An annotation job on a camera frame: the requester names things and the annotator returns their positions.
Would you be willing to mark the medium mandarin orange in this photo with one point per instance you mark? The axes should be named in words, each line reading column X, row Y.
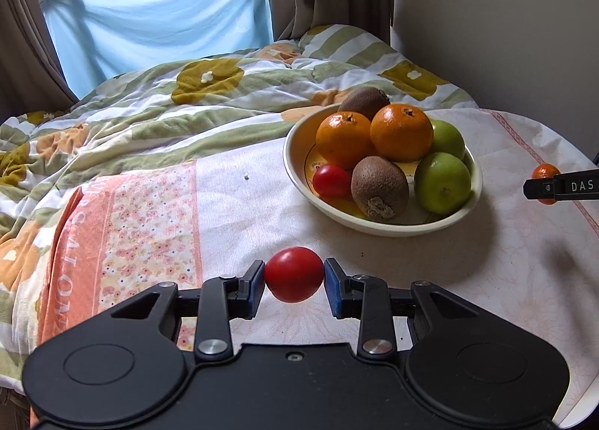
column 344, row 139

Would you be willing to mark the oblong red tomato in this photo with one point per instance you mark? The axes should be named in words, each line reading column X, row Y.
column 331, row 181

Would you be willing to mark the brown kiwi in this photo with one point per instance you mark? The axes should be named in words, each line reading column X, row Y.
column 362, row 102
column 379, row 187

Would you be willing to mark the cream yellow printed bowl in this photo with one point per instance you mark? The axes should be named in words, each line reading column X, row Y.
column 299, row 163

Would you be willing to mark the small mandarin orange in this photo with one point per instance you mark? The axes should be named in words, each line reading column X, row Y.
column 543, row 172

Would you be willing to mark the large orange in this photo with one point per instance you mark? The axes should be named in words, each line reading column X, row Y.
column 401, row 132

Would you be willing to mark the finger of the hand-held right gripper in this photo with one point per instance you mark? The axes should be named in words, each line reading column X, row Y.
column 538, row 189

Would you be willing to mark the small green apple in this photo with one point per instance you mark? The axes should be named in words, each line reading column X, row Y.
column 449, row 140

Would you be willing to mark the green striped floral quilt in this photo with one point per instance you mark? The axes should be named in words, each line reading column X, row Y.
column 140, row 121

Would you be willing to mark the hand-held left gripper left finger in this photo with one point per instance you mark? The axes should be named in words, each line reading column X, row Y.
column 256, row 288

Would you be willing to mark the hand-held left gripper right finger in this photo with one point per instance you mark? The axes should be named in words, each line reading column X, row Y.
column 333, row 290

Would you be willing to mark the large green apple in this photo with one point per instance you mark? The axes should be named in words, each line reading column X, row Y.
column 442, row 183

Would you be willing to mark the white peach floral cloth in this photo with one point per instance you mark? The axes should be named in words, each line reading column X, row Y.
column 234, row 215

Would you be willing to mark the round red tomato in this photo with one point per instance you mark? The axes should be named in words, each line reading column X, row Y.
column 294, row 274

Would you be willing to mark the light blue cloth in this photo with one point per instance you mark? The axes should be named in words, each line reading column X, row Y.
column 164, row 13

